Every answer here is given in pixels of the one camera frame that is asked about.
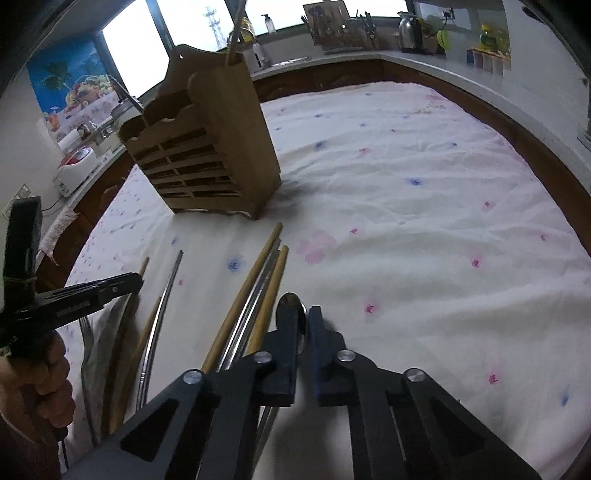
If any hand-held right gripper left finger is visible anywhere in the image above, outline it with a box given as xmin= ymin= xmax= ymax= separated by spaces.
xmin=62 ymin=293 xmax=301 ymax=480

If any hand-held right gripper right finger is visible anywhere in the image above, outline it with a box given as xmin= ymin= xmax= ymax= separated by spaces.
xmin=307 ymin=305 xmax=543 ymax=480

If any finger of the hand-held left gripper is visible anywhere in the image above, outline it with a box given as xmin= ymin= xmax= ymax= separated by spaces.
xmin=18 ymin=272 xmax=144 ymax=330

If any metal spoon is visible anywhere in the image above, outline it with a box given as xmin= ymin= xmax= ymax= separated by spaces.
xmin=252 ymin=293 xmax=308 ymax=467

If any metal fork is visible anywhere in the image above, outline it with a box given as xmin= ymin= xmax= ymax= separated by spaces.
xmin=78 ymin=316 xmax=105 ymax=446

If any metal chopstick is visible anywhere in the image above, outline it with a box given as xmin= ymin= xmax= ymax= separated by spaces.
xmin=136 ymin=250 xmax=184 ymax=407
xmin=217 ymin=235 xmax=282 ymax=372

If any wooden utensil holder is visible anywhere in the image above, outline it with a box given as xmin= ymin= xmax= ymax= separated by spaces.
xmin=119 ymin=44 xmax=282 ymax=222

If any person's left forearm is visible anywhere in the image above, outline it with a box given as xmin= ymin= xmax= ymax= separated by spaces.
xmin=0 ymin=408 xmax=63 ymax=480

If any person's left hand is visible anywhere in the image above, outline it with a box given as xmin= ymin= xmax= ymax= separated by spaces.
xmin=0 ymin=335 xmax=77 ymax=430

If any pink fringed towel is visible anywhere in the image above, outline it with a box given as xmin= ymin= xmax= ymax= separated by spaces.
xmin=39 ymin=205 xmax=77 ymax=266

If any white red rice cooker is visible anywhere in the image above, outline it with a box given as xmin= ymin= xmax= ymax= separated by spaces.
xmin=52 ymin=145 xmax=100 ymax=197

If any steel electric pot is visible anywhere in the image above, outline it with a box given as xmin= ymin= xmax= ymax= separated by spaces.
xmin=110 ymin=95 xmax=144 ymax=123

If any white floral tablecloth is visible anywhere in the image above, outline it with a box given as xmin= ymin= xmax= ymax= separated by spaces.
xmin=65 ymin=80 xmax=591 ymax=480

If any dark framed window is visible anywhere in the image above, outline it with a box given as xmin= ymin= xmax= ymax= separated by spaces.
xmin=99 ymin=0 xmax=416 ymax=79

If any transmission tower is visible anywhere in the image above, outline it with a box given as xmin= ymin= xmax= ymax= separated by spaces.
xmin=203 ymin=6 xmax=227 ymax=51

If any white faucet filter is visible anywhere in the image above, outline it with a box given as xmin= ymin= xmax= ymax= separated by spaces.
xmin=250 ymin=41 xmax=271 ymax=72

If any steel kitchen sink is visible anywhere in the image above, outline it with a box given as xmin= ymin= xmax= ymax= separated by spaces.
xmin=270 ymin=55 xmax=315 ymax=68

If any knife holder with knives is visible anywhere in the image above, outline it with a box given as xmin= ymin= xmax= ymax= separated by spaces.
xmin=344 ymin=11 xmax=382 ymax=51

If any steel kettle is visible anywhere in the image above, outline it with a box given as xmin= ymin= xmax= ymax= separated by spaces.
xmin=398 ymin=11 xmax=426 ymax=54

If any wooden cutting board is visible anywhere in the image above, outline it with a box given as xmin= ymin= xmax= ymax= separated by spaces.
xmin=302 ymin=1 xmax=349 ymax=49

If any seasoning jar set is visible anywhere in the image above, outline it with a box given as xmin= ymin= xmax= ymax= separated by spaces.
xmin=466 ymin=46 xmax=512 ymax=75

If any wall socket with cord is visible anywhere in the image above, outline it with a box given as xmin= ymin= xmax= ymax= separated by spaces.
xmin=2 ymin=182 xmax=31 ymax=217

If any fruit beach wall poster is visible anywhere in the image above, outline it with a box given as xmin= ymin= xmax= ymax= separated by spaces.
xmin=25 ymin=39 xmax=118 ymax=144

